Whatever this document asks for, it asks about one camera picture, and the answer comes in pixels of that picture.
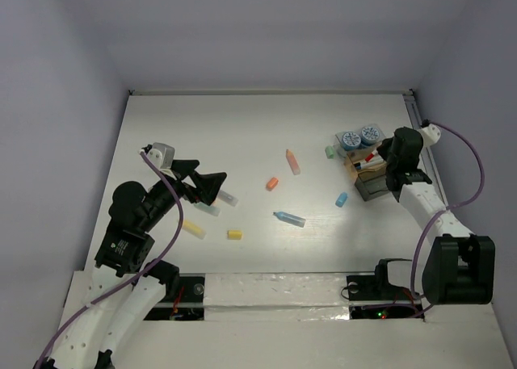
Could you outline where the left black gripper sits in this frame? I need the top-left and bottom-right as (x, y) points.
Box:
(141, 158), (226, 229)

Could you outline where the green highlighter pen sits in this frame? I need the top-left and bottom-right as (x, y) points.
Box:
(194, 203), (221, 216)

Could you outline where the aluminium rail right edge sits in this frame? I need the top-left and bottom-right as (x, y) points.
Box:
(403, 94), (469, 268)

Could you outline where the orange highlighter pen left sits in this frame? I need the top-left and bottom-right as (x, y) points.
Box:
(217, 191), (238, 207)

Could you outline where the clear compartment organizer box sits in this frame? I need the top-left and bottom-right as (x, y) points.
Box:
(334, 124), (389, 202)

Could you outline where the yellow highlighter pen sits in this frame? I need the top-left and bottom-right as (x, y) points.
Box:
(182, 220), (206, 239)

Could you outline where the orange highlighter pen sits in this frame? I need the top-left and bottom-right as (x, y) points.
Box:
(286, 149), (301, 175)
(217, 191), (238, 207)

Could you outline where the green highlighter cap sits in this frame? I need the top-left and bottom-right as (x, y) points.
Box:
(325, 145), (336, 159)

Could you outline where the blue highlighter pen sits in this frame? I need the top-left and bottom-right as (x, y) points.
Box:
(273, 212), (306, 228)

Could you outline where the black whiteboard marker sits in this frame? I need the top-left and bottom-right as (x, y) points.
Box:
(354, 157), (384, 166)

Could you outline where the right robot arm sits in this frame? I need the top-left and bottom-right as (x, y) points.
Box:
(377, 122), (495, 305)

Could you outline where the blue patterned tape roll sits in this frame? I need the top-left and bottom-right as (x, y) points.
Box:
(340, 131), (362, 151)

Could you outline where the blue whiteboard marker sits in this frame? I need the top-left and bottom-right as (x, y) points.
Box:
(355, 162), (383, 171)

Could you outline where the orange highlighter cap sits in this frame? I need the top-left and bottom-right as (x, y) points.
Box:
(266, 177), (279, 191)

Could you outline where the yellow highlighter cap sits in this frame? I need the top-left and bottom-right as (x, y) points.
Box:
(227, 229), (242, 240)

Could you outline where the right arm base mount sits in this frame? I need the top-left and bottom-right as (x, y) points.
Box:
(340, 258), (424, 320)

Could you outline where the blue highlighter cap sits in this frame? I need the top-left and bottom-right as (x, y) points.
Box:
(335, 192), (348, 208)

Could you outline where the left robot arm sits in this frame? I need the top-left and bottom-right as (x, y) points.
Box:
(35, 152), (227, 368)

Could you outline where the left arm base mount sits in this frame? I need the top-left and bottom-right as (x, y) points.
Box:
(144, 275), (205, 321)

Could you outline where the orange highlighter pen centre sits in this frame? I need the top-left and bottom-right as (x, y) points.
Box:
(286, 149), (301, 175)

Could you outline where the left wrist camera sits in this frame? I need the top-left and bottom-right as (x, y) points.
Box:
(141, 142), (175, 172)

